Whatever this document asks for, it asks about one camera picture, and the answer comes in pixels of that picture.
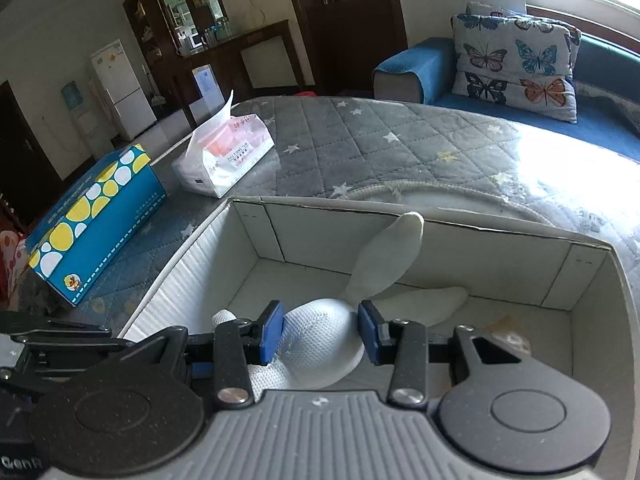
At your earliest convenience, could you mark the grey white storage box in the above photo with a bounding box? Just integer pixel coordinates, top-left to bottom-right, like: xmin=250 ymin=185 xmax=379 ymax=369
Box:
xmin=121 ymin=197 xmax=635 ymax=466

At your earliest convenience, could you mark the blue sofa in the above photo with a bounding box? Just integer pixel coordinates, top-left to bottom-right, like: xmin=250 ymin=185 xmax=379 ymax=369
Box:
xmin=372 ymin=30 xmax=640 ymax=163

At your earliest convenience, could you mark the white soft tissue pack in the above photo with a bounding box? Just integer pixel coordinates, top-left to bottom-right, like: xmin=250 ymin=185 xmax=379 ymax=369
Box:
xmin=171 ymin=90 xmax=276 ymax=199

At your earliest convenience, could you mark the grey star quilted blanket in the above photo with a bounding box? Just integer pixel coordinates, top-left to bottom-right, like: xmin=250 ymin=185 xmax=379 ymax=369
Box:
xmin=10 ymin=95 xmax=640 ymax=321

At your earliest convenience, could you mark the red dotted bag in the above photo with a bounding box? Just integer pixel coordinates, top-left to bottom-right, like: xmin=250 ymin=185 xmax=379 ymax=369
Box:
xmin=0 ymin=229 xmax=29 ymax=302

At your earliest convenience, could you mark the white mesh cloth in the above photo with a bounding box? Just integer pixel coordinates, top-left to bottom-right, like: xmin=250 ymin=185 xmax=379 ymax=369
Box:
xmin=212 ymin=298 xmax=367 ymax=392

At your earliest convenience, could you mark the dark wooden cabinet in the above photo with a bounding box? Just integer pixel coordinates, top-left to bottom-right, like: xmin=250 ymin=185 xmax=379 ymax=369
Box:
xmin=123 ymin=0 xmax=307 ymax=128

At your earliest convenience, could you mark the dark side door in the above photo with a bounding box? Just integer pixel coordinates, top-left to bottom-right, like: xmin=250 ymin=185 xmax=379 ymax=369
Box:
xmin=0 ymin=80 xmax=67 ymax=223

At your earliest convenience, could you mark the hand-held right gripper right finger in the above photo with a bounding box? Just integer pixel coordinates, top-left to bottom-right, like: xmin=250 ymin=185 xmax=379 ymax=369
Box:
xmin=357 ymin=299 xmax=532 ymax=407

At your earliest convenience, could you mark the white sock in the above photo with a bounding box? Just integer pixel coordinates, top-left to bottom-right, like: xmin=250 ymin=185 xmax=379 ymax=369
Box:
xmin=344 ymin=212 xmax=426 ymax=306

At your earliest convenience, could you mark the dark wooden door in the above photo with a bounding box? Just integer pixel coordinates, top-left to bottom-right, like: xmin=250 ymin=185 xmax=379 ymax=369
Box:
xmin=280 ymin=0 xmax=408 ymax=95

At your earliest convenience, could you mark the blue dotted tissue box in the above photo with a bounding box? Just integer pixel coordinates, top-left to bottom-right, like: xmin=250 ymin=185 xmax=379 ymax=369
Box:
xmin=25 ymin=144 xmax=168 ymax=307

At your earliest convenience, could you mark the white floor appliance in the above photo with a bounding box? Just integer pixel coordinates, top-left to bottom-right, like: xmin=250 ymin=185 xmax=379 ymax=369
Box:
xmin=192 ymin=64 xmax=226 ymax=111

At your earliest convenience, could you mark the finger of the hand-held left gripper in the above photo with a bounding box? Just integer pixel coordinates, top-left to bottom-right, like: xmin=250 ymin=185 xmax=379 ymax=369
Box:
xmin=0 ymin=311 xmax=128 ymax=361

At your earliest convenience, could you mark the water dispenser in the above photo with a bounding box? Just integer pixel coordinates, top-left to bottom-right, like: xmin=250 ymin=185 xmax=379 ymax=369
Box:
xmin=60 ymin=81 xmax=102 ymax=157

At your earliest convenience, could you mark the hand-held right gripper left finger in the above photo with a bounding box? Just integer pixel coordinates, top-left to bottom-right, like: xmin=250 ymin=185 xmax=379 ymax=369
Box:
xmin=122 ymin=300 xmax=287 ymax=407

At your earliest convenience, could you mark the white refrigerator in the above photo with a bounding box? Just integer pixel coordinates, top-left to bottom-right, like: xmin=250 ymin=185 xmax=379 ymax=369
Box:
xmin=89 ymin=39 xmax=159 ymax=142

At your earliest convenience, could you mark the butterfly print pillow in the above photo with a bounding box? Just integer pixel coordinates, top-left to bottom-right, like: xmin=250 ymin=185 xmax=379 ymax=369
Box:
xmin=451 ymin=2 xmax=584 ymax=124

